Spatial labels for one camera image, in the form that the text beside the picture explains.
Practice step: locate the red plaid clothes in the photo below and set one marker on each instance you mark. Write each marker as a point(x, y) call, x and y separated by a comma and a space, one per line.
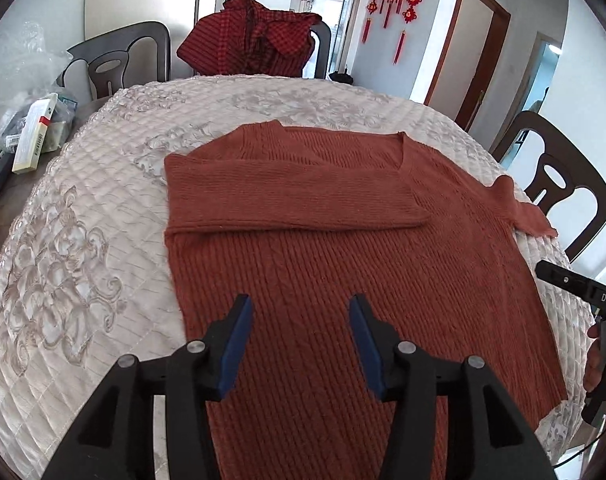
point(243, 35)

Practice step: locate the brown wooden door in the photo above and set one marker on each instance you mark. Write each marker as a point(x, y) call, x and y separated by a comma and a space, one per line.
point(488, 50)

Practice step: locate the rust orange knit sweater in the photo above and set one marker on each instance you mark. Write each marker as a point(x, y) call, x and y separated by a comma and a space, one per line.
point(333, 240)

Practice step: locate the person's right hand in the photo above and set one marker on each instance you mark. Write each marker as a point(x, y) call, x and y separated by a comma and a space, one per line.
point(593, 365)

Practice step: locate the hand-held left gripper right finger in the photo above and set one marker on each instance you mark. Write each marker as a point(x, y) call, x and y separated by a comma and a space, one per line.
point(365, 345)

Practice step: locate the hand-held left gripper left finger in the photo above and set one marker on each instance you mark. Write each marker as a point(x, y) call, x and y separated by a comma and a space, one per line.
point(235, 350)

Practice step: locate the clear plastic bag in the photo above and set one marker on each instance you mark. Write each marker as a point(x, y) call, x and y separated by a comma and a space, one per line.
point(18, 65)

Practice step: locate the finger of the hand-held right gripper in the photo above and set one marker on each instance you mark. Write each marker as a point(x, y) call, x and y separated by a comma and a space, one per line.
point(565, 278)

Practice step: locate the white red long box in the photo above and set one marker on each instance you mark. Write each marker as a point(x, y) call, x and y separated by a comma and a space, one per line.
point(33, 135)

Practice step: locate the cream embroidered quilted tablecloth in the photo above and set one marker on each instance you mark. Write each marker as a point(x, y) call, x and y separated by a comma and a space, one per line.
point(83, 240)

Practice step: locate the dark wooden chair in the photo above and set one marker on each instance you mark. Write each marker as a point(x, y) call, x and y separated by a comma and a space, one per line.
point(324, 50)
point(585, 180)
point(133, 42)

